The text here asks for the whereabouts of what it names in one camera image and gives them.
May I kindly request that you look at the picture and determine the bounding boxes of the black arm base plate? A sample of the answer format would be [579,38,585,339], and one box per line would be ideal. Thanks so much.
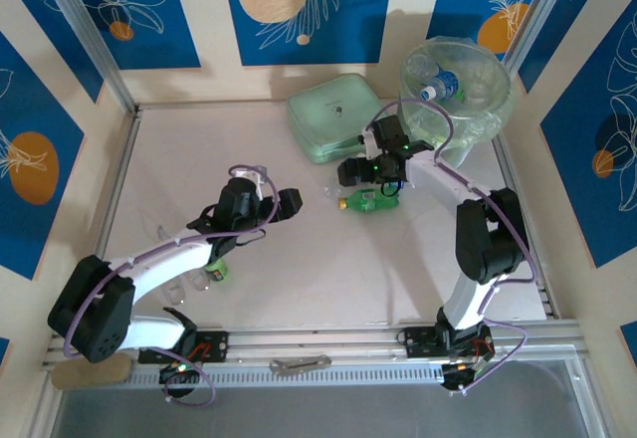
[136,330,230,364]
[397,326,494,359]

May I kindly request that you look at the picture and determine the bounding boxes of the silver metal bracket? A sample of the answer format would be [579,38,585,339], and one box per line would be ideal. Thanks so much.
[268,354,333,374]

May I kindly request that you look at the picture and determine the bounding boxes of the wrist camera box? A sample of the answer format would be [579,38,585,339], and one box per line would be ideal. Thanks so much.
[228,166,273,195]
[358,128,382,158]

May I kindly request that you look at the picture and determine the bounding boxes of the green bottle yellow cap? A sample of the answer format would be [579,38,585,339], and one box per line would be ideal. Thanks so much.
[337,187,402,215]

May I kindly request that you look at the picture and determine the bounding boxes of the green label bottle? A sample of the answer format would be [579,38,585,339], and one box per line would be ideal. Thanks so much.
[206,258,231,285]

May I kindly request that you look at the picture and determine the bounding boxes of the clear bottle white cap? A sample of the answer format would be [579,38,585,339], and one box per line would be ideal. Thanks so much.
[405,53,442,81]

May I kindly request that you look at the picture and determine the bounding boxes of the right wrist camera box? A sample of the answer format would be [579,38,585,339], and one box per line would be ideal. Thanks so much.
[358,128,382,158]

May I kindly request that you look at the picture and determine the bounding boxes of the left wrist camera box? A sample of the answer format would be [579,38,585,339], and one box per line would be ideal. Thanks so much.
[228,166,273,195]

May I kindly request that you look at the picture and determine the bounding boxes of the aluminium frame post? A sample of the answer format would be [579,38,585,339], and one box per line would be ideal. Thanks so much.
[35,0,139,114]
[503,0,582,79]

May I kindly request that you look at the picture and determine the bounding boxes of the aluminium front rail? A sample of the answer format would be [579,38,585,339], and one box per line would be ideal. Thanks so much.
[38,319,584,384]

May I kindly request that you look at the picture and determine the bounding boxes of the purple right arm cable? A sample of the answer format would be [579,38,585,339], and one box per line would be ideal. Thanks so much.
[367,98,541,394]

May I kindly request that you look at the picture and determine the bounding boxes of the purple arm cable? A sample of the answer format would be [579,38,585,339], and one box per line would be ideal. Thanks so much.
[63,162,280,407]
[367,98,541,394]

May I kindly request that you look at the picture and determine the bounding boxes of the beige foam sponge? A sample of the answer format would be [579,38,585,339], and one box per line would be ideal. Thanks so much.
[52,357,131,390]

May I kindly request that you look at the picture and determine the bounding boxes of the mint green zip pouch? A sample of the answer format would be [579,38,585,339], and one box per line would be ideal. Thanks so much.
[286,73,384,165]

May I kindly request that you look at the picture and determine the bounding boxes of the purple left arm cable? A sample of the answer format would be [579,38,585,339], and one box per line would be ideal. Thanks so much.
[63,162,280,407]

